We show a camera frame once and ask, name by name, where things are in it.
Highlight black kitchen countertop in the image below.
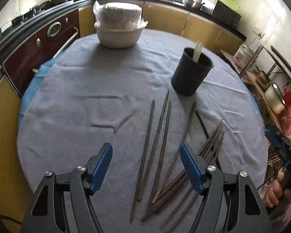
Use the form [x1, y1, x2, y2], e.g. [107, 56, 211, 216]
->
[0, 0, 248, 76]

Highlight person's right hand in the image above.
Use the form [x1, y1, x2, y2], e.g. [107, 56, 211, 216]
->
[264, 172, 291, 212]

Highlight black chopstick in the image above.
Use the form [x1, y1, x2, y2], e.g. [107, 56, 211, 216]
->
[195, 110, 230, 199]

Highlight large steel pot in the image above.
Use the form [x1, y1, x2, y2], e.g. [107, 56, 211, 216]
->
[264, 82, 287, 115]

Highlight grey table cloth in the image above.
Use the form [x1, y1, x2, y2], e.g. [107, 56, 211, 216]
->
[17, 30, 268, 232]

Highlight metal storage rack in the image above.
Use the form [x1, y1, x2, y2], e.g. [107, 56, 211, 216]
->
[239, 44, 291, 132]

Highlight black utensil holder cup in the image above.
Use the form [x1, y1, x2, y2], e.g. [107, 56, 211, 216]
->
[171, 47, 214, 96]

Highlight yellow lower cabinets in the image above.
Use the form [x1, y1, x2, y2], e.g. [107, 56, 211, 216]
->
[0, 0, 245, 220]

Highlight white rice cooker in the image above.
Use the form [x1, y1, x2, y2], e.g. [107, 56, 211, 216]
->
[233, 43, 254, 69]

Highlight white plastic spoon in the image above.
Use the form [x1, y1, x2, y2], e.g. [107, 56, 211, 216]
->
[192, 41, 203, 63]

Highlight dark red built-in oven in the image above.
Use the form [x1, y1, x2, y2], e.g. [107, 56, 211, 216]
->
[2, 10, 80, 96]

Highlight white stacked bowls in plastic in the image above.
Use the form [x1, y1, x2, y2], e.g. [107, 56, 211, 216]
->
[93, 2, 148, 49]

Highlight green plastic basin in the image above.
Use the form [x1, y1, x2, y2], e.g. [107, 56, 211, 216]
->
[220, 0, 240, 11]

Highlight black microwave oven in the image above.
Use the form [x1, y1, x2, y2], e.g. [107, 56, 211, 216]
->
[201, 0, 241, 28]

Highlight steel pan on counter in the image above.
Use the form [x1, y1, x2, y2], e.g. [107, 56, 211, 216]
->
[182, 0, 204, 10]

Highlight gas stove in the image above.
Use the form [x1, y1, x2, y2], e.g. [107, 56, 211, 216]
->
[0, 1, 50, 40]

